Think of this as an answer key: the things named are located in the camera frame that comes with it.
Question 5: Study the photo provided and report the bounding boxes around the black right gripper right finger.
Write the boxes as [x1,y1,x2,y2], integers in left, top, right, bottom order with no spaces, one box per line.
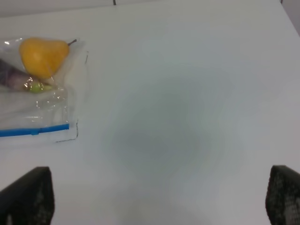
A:
[265,165,300,225]

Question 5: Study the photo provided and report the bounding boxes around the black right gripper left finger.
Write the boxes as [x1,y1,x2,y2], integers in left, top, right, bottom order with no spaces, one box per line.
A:
[0,166,55,225]

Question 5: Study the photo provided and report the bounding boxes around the clear blue-zip plastic bag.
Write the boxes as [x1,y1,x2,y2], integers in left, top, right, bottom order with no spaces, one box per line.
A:
[0,37,85,138]

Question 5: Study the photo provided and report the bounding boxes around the purple eggplant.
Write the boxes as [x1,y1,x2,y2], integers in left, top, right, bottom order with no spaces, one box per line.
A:
[0,60,53,93]

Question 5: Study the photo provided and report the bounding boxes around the yellow pear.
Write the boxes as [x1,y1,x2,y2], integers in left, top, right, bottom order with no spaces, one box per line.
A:
[19,37,77,79]

